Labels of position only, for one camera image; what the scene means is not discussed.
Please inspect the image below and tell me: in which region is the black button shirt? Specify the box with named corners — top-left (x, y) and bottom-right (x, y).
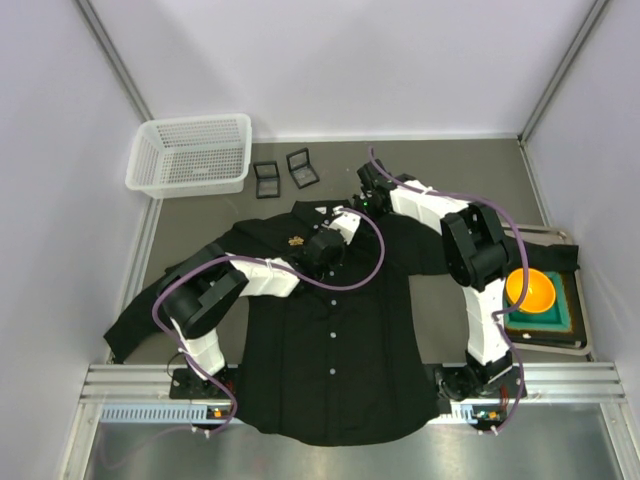
top-left (103, 198), bottom-right (584, 449)

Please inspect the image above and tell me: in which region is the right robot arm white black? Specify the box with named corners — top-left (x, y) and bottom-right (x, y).
top-left (355, 161), bottom-right (513, 401)

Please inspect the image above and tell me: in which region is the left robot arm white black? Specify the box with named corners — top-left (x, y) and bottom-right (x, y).
top-left (152, 229), bottom-right (349, 381)

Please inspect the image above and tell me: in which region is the black box gold brooch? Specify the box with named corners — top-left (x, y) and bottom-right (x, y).
top-left (285, 147), bottom-right (320, 189)

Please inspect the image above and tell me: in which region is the black box blue brooch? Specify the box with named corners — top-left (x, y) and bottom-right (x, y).
top-left (253, 161), bottom-right (281, 199)

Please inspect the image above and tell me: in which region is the white perforated plastic basket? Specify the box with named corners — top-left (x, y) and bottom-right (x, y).
top-left (125, 113), bottom-right (252, 200)

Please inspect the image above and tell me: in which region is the metal tray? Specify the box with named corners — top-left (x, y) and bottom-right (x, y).
top-left (504, 225), bottom-right (591, 355)

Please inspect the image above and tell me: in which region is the orange bowl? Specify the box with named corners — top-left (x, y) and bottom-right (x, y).
top-left (505, 268), bottom-right (557, 314)

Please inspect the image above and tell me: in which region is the green black mat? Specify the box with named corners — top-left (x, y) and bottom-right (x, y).
top-left (504, 272), bottom-right (587, 346)

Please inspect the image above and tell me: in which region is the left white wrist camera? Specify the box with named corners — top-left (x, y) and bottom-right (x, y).
top-left (326, 206), bottom-right (361, 245)

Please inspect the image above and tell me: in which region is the grey slotted cable duct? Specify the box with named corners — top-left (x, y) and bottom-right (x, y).
top-left (100, 404), bottom-right (505, 426)

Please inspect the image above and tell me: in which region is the aluminium rail frame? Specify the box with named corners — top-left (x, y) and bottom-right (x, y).
top-left (58, 362), bottom-right (639, 479)

